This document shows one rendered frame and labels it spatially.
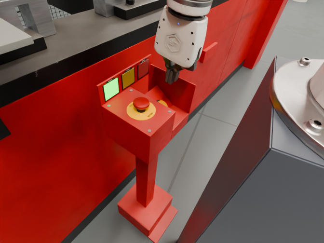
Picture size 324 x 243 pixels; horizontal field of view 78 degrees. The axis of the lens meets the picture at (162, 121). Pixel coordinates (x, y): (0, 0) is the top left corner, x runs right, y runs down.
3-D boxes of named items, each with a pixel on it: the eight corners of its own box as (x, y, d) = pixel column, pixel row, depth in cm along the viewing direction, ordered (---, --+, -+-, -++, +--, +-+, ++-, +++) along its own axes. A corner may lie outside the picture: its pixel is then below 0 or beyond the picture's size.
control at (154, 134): (148, 165, 53) (151, 117, 40) (105, 135, 59) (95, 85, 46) (186, 122, 65) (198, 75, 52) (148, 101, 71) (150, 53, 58)
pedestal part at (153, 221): (155, 244, 99) (157, 238, 90) (118, 212, 107) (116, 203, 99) (178, 210, 110) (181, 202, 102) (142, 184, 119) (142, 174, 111)
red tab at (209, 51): (202, 63, 113) (205, 51, 108) (199, 61, 114) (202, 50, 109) (214, 54, 122) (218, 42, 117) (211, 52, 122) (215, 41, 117)
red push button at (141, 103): (142, 119, 49) (142, 109, 46) (129, 112, 50) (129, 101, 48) (152, 111, 51) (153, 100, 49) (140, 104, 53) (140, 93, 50)
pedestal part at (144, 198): (145, 208, 98) (150, 139, 59) (136, 200, 101) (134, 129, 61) (153, 198, 102) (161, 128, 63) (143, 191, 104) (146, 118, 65)
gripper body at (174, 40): (155, -1, 38) (149, 52, 46) (202, 20, 35) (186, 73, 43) (177, -8, 42) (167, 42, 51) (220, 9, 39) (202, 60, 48)
